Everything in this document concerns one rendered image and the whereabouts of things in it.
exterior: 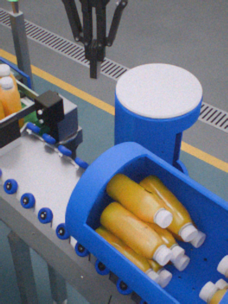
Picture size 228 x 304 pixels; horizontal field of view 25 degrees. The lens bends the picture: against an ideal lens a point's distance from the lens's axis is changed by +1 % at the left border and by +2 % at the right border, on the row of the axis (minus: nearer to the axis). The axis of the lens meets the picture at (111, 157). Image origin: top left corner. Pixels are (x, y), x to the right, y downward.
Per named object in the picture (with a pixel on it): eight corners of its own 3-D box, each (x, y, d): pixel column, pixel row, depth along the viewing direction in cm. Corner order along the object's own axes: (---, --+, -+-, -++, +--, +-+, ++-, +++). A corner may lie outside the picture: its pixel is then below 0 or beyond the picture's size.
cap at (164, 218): (162, 224, 120) (168, 228, 119) (152, 223, 118) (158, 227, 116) (170, 210, 120) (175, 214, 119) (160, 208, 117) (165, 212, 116)
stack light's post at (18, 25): (44, 212, 264) (15, 16, 186) (40, 208, 266) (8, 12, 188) (50, 208, 266) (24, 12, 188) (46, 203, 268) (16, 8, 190)
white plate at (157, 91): (124, 121, 157) (124, 123, 158) (213, 111, 160) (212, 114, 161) (109, 67, 176) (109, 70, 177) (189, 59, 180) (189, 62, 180)
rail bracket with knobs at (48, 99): (46, 133, 173) (43, 110, 166) (31, 123, 177) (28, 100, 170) (67, 120, 178) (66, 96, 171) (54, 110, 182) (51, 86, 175)
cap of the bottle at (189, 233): (179, 231, 120) (184, 237, 119) (193, 222, 121) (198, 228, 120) (180, 238, 123) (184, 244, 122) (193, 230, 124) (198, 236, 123)
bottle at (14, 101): (28, 124, 177) (22, 85, 165) (12, 133, 173) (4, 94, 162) (16, 114, 180) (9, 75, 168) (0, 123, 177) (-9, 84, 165)
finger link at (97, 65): (97, 39, 101) (100, 40, 101) (97, 70, 106) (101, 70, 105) (92, 47, 99) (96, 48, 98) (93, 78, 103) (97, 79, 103)
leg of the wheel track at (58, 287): (59, 311, 227) (47, 219, 182) (50, 303, 230) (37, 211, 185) (69, 302, 230) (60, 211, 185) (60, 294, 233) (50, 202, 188)
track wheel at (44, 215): (33, 215, 142) (38, 215, 144) (42, 227, 140) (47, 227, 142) (42, 203, 141) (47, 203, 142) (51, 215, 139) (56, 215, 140)
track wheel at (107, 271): (90, 265, 131) (95, 264, 133) (100, 279, 129) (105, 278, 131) (100, 253, 129) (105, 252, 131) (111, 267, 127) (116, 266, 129)
